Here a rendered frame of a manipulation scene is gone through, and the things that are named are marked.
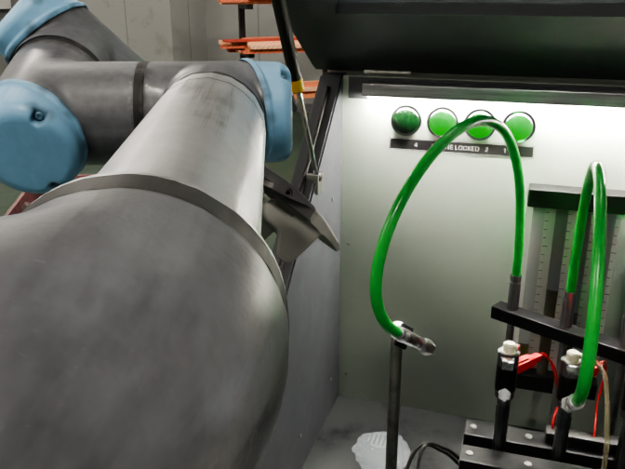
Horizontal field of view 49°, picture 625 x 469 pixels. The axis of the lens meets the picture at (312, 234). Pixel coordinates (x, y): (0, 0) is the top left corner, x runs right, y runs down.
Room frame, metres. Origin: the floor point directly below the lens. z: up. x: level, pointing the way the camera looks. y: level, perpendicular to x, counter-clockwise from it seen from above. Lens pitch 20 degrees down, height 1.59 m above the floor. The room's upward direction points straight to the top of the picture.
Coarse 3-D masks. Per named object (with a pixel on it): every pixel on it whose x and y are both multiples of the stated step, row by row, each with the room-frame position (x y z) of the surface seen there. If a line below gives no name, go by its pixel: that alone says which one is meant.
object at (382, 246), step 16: (464, 128) 0.84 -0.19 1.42; (496, 128) 0.91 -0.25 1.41; (432, 144) 0.81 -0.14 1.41; (448, 144) 0.82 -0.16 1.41; (512, 144) 0.95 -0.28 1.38; (432, 160) 0.79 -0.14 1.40; (512, 160) 0.96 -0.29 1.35; (416, 176) 0.77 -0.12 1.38; (400, 192) 0.76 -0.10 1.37; (400, 208) 0.74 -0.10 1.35; (384, 224) 0.74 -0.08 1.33; (384, 240) 0.73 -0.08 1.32; (384, 256) 0.72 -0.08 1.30; (512, 272) 1.00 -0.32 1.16; (384, 320) 0.73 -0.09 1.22
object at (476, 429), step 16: (464, 432) 0.84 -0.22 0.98; (480, 432) 0.84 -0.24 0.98; (512, 432) 0.84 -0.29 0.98; (528, 432) 0.84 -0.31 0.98; (464, 448) 0.81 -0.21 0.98; (480, 448) 0.81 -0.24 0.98; (512, 448) 0.82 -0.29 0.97; (528, 448) 0.81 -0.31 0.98; (544, 448) 0.81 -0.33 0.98; (576, 448) 0.81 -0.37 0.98; (464, 464) 0.78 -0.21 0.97; (480, 464) 0.77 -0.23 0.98; (496, 464) 0.77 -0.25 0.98; (512, 464) 0.77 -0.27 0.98; (528, 464) 0.77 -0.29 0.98; (544, 464) 0.77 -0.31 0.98; (560, 464) 0.77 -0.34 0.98; (576, 464) 0.79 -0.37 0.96; (592, 464) 0.79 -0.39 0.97; (608, 464) 0.78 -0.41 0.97
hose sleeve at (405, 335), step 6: (402, 330) 0.76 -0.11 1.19; (408, 330) 0.77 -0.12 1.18; (402, 336) 0.75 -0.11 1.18; (408, 336) 0.76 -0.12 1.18; (414, 336) 0.78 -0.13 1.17; (420, 336) 0.80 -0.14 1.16; (402, 342) 0.77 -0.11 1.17; (408, 342) 0.77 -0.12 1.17; (414, 342) 0.77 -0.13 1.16; (420, 342) 0.78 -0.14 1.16; (426, 342) 0.80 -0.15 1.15; (414, 348) 0.79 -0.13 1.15; (420, 348) 0.79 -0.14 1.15; (426, 348) 0.80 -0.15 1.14
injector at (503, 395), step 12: (516, 360) 0.80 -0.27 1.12; (504, 372) 0.80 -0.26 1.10; (516, 372) 0.80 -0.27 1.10; (504, 384) 0.80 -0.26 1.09; (504, 396) 0.78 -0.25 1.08; (504, 408) 0.80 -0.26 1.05; (504, 420) 0.80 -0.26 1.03; (504, 432) 0.80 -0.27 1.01; (492, 444) 0.81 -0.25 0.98; (504, 444) 0.81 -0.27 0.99
